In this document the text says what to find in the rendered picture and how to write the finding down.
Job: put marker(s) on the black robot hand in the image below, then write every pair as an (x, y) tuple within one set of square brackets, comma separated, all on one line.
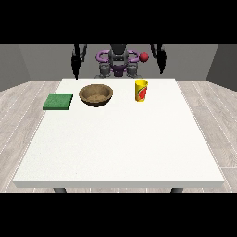
[(161, 60), (75, 61)]

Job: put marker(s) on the small red ball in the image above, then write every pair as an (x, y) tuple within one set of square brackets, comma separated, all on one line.
[(144, 57)]

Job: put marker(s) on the yellow cup with melon print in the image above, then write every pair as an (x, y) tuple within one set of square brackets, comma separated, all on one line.
[(141, 91)]

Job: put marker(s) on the brown wooden bowl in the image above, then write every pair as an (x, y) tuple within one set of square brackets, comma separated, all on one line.
[(96, 95)]

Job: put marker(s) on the green square pad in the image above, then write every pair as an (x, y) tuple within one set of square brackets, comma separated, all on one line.
[(58, 101)]

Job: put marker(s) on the grey robot trunk purple rings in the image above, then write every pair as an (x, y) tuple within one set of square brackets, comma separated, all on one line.
[(118, 66)]

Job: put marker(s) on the dark table leg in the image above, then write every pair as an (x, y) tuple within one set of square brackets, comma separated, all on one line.
[(177, 189), (60, 189)]

